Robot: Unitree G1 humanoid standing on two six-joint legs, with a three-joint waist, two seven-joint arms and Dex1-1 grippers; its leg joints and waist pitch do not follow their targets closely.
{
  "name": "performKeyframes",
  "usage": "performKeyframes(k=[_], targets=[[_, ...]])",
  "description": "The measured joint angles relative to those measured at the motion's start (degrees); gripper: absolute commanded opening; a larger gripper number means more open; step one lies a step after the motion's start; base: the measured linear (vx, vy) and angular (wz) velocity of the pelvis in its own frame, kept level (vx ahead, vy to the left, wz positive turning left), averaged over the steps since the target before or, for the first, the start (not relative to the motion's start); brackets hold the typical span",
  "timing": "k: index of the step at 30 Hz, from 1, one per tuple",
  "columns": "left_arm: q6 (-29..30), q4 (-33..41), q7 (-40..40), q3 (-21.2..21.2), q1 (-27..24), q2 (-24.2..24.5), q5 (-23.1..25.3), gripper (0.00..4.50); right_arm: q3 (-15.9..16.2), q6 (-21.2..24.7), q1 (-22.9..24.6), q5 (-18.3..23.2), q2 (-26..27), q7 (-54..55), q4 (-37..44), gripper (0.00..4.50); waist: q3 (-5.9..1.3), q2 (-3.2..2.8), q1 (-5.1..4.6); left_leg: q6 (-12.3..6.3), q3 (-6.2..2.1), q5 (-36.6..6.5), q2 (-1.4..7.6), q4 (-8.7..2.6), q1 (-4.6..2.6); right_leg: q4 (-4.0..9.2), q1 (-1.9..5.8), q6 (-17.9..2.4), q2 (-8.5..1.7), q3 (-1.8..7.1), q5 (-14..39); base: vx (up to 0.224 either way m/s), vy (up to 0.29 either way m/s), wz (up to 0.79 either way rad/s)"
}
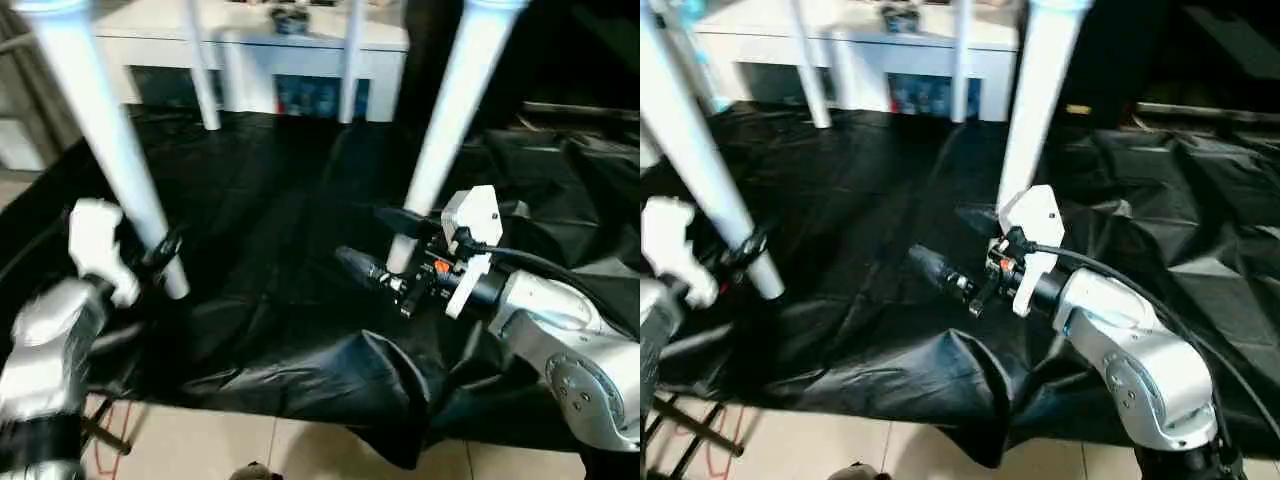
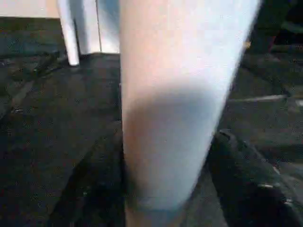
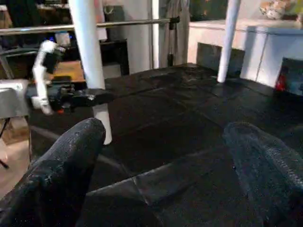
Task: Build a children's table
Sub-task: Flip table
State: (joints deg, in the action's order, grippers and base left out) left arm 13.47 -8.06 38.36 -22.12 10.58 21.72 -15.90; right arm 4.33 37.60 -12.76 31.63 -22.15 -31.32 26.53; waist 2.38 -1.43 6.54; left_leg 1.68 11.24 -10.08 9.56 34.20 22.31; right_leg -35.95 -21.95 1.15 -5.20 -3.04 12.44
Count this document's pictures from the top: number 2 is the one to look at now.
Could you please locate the black backdrop cloth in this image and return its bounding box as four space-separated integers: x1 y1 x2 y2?
248 0 303 52

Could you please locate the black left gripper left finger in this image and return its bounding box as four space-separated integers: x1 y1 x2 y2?
53 132 130 227

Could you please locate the white cabinet with glass doors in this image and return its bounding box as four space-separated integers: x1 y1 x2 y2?
0 0 122 55

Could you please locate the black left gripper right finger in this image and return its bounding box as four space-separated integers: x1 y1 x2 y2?
207 129 303 227

